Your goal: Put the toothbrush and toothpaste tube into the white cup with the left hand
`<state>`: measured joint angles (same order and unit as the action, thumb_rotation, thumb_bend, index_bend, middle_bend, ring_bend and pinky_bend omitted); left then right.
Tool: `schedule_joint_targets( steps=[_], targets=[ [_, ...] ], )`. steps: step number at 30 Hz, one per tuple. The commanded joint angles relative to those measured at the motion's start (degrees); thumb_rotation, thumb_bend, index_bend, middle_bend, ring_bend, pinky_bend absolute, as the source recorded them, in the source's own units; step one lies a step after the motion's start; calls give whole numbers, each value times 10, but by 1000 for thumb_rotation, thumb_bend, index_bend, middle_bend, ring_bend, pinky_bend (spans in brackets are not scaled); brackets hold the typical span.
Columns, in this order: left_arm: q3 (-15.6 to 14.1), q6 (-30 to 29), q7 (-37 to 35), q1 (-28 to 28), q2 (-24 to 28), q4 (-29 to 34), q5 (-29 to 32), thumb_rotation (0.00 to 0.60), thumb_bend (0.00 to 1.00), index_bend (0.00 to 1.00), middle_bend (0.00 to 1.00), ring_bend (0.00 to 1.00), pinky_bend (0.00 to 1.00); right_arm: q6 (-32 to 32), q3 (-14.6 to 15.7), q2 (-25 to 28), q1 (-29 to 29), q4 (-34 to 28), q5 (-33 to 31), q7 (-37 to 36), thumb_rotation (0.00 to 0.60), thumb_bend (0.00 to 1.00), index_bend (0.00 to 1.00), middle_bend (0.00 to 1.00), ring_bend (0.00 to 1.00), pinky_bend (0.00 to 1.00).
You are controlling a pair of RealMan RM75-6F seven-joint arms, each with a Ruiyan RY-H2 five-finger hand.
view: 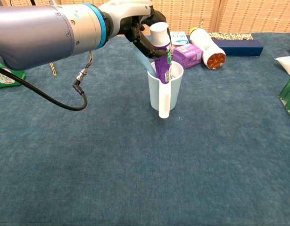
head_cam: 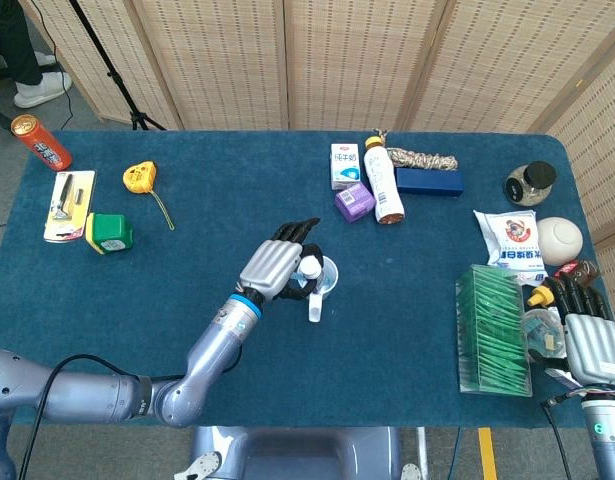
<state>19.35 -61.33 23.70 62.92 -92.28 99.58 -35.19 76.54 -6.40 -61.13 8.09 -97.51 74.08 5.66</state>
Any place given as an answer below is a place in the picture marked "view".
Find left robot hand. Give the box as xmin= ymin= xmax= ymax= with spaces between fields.
xmin=99 ymin=0 xmax=174 ymax=59

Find light blue toothbrush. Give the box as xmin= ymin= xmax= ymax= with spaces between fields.
xmin=133 ymin=48 xmax=157 ymax=78

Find purple toothpaste tube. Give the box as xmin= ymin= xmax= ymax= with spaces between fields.
xmin=149 ymin=22 xmax=173 ymax=83

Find light blue plastic cup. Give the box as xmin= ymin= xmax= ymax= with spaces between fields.
xmin=147 ymin=60 xmax=184 ymax=119

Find white blue milk carton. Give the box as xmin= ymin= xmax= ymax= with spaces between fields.
xmin=169 ymin=31 xmax=191 ymax=48

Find small purple carton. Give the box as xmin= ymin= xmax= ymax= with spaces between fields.
xmin=172 ymin=43 xmax=204 ymax=70

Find white bottle yellow cap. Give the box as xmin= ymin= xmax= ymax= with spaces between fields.
xmin=189 ymin=27 xmax=227 ymax=71

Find woven folding screen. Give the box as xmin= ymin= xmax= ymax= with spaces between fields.
xmin=0 ymin=0 xmax=290 ymax=36

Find patterned cloth strip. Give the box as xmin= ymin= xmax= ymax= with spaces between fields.
xmin=208 ymin=32 xmax=254 ymax=41

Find long navy blue box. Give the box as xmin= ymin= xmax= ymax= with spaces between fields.
xmin=212 ymin=39 xmax=264 ymax=58

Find green plastic box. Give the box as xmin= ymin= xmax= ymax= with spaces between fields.
xmin=0 ymin=53 xmax=26 ymax=89

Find blue tablecloth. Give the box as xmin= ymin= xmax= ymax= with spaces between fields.
xmin=0 ymin=32 xmax=290 ymax=226

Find white salt bag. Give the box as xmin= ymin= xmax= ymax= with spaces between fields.
xmin=274 ymin=56 xmax=290 ymax=76

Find clear box green packets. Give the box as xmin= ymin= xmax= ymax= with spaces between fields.
xmin=278 ymin=70 xmax=290 ymax=124

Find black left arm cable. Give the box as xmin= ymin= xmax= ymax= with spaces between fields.
xmin=0 ymin=50 xmax=93 ymax=111

